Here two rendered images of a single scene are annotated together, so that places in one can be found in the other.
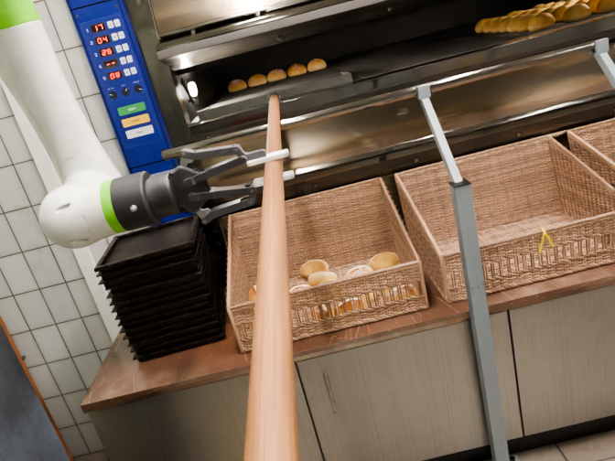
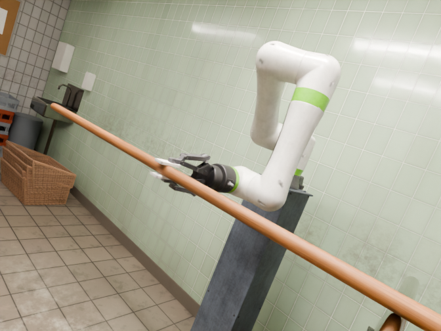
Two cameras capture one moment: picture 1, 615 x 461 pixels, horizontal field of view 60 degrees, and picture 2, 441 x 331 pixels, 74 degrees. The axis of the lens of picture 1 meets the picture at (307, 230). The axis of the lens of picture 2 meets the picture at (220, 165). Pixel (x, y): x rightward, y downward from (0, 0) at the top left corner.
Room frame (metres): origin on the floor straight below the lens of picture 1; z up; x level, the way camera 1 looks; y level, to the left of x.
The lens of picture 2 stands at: (1.43, -0.51, 1.33)
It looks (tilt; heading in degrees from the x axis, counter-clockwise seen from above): 7 degrees down; 126
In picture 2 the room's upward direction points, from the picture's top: 21 degrees clockwise
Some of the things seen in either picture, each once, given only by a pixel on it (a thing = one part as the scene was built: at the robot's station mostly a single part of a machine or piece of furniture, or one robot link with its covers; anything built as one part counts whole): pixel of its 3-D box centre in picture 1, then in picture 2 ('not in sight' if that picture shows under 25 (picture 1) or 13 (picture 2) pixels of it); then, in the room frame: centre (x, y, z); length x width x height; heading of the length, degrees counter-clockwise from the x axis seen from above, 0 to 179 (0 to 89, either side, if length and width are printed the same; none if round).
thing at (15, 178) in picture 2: not in sight; (33, 180); (-1.66, 0.84, 0.14); 0.56 x 0.49 x 0.28; 4
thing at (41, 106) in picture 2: not in sight; (50, 118); (-2.41, 1.13, 0.69); 0.46 x 0.36 x 0.94; 178
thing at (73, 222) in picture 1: (84, 212); (238, 181); (0.90, 0.36, 1.18); 0.14 x 0.13 x 0.11; 88
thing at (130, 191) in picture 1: (140, 199); (220, 178); (0.90, 0.26, 1.18); 0.12 x 0.06 x 0.09; 178
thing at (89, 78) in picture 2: not in sight; (88, 81); (-2.05, 1.26, 1.28); 0.09 x 0.09 x 0.20; 88
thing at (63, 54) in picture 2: not in sight; (63, 57); (-2.91, 1.27, 1.45); 0.28 x 0.11 x 0.36; 178
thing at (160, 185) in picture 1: (181, 189); (204, 175); (0.89, 0.19, 1.18); 0.09 x 0.07 x 0.08; 88
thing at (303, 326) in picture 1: (318, 256); not in sight; (1.55, -0.01, 0.72); 0.56 x 0.49 x 0.28; 88
